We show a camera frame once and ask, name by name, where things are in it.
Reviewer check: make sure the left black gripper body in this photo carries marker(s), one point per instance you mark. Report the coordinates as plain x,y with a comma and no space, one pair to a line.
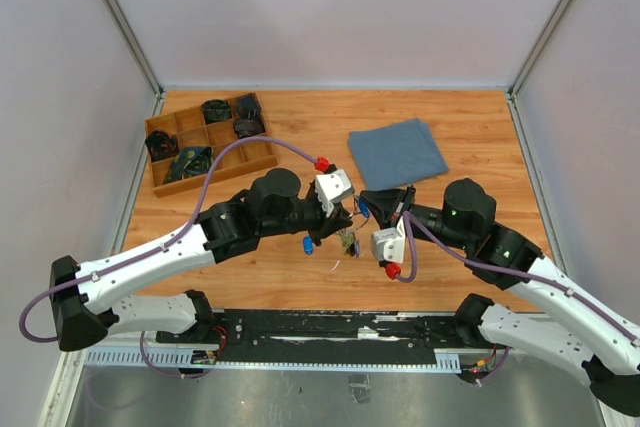
318,223

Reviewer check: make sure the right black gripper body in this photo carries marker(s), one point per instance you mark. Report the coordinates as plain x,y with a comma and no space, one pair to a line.
406,201

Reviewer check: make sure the key with light blue tag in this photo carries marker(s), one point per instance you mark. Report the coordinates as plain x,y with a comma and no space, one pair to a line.
361,207

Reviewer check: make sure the key with dark blue tag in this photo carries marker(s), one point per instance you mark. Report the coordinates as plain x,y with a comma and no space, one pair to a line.
309,245

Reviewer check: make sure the large keyring with tagged keys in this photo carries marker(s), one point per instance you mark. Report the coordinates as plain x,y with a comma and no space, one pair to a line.
349,236

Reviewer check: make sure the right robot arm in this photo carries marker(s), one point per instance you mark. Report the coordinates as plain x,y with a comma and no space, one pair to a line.
587,338

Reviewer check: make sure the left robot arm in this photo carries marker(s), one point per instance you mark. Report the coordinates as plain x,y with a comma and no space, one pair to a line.
95,299

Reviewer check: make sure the folded blue towel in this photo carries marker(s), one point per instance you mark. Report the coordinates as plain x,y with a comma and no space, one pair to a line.
398,154

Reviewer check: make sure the rolled brown-black tie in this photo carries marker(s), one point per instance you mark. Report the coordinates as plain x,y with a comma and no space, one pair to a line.
244,128

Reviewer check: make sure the rolled black tie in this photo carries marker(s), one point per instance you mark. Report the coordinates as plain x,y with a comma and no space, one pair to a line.
248,107

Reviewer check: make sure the blue green patterned tie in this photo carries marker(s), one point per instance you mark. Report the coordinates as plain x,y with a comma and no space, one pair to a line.
189,162

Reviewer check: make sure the rolled dark tie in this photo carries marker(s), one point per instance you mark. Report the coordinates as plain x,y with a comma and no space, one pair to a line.
216,110

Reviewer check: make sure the rolled tie with red pattern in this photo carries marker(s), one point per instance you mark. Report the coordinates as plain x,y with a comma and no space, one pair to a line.
161,145

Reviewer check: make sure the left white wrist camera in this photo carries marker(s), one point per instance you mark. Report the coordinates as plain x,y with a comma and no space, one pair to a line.
332,188

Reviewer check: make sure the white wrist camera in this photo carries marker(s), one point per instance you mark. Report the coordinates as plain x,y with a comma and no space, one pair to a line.
388,244
332,188

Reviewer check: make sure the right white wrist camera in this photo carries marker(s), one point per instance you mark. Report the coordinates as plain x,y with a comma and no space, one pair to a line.
388,244

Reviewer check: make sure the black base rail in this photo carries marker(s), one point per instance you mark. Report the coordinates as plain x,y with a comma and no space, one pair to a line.
310,338

